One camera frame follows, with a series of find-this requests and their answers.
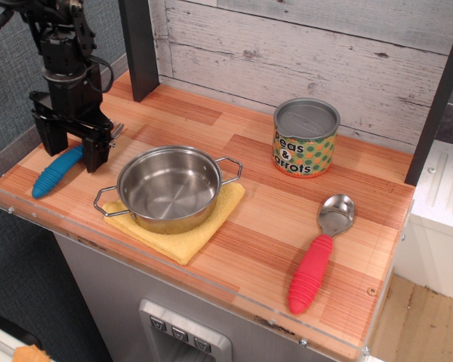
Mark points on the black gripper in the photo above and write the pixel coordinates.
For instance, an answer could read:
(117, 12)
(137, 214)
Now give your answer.
(72, 105)

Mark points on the blue handled fork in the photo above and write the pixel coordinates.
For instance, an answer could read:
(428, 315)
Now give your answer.
(56, 171)

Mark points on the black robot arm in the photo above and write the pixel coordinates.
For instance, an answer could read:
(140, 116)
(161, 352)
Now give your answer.
(63, 37)

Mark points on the stainless steel pot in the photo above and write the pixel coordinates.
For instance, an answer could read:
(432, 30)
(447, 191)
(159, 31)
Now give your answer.
(169, 189)

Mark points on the grey toy cabinet front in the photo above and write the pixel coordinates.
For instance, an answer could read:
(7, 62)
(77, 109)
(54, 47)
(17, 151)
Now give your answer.
(217, 290)

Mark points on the yellow folded cloth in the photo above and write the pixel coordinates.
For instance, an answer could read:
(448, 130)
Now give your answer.
(184, 246)

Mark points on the orange object bottom left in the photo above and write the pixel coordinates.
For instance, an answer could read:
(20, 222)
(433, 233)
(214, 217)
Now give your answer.
(30, 353)

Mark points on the silver button panel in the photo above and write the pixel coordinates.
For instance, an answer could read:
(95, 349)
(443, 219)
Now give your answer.
(173, 337)

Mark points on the peas and carrots can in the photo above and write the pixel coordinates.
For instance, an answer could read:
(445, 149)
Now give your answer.
(304, 139)

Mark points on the white toy sink unit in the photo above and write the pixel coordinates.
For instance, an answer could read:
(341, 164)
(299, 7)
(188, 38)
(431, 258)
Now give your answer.
(424, 254)

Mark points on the black vertical post left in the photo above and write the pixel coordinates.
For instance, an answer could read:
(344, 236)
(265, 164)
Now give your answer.
(140, 47)

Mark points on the black vertical post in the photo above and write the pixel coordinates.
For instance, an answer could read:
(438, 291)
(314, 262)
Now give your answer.
(432, 123)
(140, 47)

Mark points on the red handled spoon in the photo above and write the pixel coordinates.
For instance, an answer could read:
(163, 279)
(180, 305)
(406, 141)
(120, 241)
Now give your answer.
(335, 216)

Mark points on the black vertical post right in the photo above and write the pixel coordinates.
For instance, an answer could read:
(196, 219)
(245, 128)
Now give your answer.
(432, 123)

